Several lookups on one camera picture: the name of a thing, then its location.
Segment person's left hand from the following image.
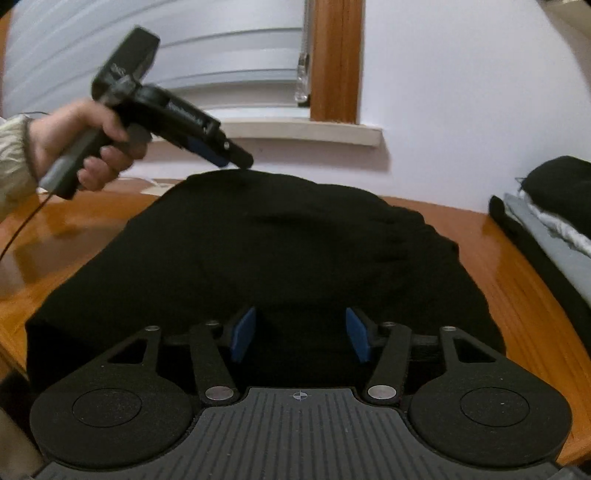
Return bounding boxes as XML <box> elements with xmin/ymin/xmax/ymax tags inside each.
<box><xmin>28</xmin><ymin>98</ymin><xmax>151</xmax><ymax>192</ymax></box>

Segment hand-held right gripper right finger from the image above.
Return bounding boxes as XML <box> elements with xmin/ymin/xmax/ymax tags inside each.
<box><xmin>345</xmin><ymin>306</ymin><xmax>502</xmax><ymax>408</ymax></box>

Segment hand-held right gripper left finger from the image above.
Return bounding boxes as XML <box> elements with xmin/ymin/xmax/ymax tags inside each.
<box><xmin>100</xmin><ymin>305</ymin><xmax>258</xmax><ymax>408</ymax></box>

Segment black sweatpants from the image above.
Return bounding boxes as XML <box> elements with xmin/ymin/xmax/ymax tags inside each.
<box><xmin>25</xmin><ymin>168</ymin><xmax>504</xmax><ymax>398</ymax></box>

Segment clear blind cord pull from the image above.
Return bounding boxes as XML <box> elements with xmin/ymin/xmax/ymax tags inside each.
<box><xmin>294</xmin><ymin>0</ymin><xmax>311</xmax><ymax>103</ymax></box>

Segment grey window blind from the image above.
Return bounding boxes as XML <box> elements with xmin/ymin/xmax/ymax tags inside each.
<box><xmin>0</xmin><ymin>0</ymin><xmax>310</xmax><ymax>118</ymax></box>

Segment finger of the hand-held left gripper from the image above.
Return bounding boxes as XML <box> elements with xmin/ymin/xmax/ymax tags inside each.
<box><xmin>210</xmin><ymin>123</ymin><xmax>254</xmax><ymax>169</ymax></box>
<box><xmin>188</xmin><ymin>135</ymin><xmax>230</xmax><ymax>168</ymax></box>

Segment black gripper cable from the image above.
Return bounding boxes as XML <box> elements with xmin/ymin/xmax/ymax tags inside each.
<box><xmin>0</xmin><ymin>191</ymin><xmax>54</xmax><ymax>261</ymax></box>

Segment white crinkled garment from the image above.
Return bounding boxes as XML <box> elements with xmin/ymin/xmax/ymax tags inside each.
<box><xmin>519</xmin><ymin>191</ymin><xmax>591</xmax><ymax>259</ymax></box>

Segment wooden window jamb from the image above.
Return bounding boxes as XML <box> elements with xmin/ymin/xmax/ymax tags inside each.
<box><xmin>308</xmin><ymin>0</ymin><xmax>365</xmax><ymax>125</ymax></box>

